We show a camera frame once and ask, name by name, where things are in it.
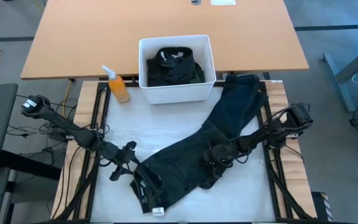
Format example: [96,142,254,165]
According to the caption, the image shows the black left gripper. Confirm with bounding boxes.
[106,140,141,182]

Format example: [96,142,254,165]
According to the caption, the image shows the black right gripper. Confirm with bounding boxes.
[203,141,241,175]

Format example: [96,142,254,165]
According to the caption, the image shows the dark blue jeans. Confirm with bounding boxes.
[130,73,269,215]

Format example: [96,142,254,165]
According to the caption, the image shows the black zip jacket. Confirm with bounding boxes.
[146,46,206,87]

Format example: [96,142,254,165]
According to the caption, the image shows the white perforated laundry basket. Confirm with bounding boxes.
[138,34,217,105]

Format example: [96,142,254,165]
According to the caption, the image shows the orange spray bottle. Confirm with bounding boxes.
[101,64,131,104]

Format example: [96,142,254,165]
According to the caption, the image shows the black box with striped edge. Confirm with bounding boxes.
[311,191,334,222]

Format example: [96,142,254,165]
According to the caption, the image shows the large light wooden desk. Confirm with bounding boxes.
[20,0,310,80]

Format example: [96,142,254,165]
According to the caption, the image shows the grey desk leg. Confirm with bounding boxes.
[323,40,358,113]

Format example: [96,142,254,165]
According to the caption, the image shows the white socket plate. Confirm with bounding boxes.
[210,0,237,6]

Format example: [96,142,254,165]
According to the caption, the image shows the black cable bundle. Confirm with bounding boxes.
[54,146,101,222]
[267,149,315,221]

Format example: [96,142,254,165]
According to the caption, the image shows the black metal rack frame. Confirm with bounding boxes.
[73,80,315,223]

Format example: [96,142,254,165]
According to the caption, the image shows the tangle of black cables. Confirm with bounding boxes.
[6,93,77,153]

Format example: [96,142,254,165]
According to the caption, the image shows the thin yellow floor cable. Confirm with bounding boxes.
[62,79,73,118]

